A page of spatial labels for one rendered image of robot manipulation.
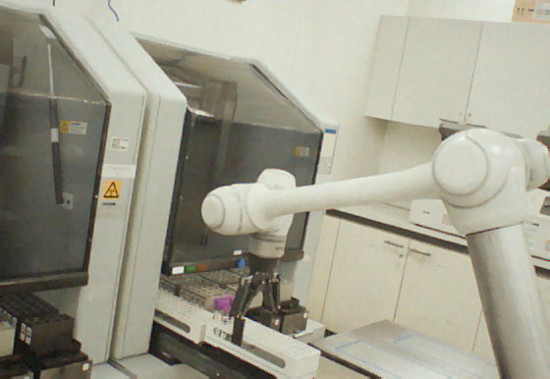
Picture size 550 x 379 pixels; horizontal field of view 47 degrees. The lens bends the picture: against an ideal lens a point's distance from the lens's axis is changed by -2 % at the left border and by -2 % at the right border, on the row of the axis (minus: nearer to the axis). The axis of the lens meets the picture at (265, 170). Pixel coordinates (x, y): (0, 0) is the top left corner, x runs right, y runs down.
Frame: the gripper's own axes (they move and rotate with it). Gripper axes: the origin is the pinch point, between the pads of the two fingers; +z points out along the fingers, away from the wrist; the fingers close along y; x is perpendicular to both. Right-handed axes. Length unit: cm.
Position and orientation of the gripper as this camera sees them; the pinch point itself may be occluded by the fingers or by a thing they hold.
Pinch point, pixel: (251, 332)
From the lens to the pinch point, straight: 166.3
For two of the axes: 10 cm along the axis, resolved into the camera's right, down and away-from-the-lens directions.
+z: -1.7, 9.8, 1.0
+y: 6.4, 0.3, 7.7
